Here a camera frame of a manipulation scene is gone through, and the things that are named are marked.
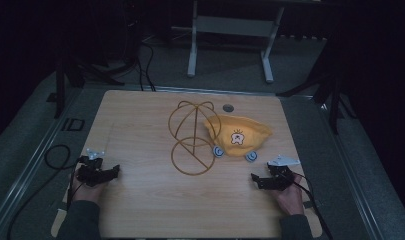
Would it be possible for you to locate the golden wire hat stand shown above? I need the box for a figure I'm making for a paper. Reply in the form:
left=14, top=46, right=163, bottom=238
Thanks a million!
left=167, top=100, right=223, bottom=177

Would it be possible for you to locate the person's left hand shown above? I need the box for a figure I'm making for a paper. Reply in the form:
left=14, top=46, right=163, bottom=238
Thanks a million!
left=70, top=166, right=108, bottom=205

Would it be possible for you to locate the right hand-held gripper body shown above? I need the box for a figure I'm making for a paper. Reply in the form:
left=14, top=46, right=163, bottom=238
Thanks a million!
left=262, top=154, right=302, bottom=192

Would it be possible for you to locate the white metal desk frame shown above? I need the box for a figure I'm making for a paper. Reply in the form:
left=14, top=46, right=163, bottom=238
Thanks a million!
left=171, top=0, right=286, bottom=84

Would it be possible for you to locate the person's right hand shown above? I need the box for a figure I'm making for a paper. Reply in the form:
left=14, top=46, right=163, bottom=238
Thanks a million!
left=272, top=172, right=306, bottom=216

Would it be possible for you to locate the black floor cable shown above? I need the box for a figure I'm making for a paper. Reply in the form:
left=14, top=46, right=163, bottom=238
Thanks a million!
left=135, top=39, right=157, bottom=93

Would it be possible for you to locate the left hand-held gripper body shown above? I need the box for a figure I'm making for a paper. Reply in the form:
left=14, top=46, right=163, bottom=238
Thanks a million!
left=77, top=148, right=107, bottom=188

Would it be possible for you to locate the black stand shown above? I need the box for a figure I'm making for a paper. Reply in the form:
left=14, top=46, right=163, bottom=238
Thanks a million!
left=275, top=39, right=358, bottom=136
left=53, top=43, right=139, bottom=120

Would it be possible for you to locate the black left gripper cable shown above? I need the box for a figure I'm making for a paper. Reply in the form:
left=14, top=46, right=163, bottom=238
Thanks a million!
left=5, top=144, right=83, bottom=240

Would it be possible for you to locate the black rectangular floor bracket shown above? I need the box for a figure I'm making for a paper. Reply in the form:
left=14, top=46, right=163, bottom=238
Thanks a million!
left=60, top=117, right=86, bottom=132

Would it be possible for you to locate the yellow hat with cartoon print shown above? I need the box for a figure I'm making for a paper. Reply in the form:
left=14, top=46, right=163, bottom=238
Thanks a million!
left=203, top=114, right=274, bottom=164

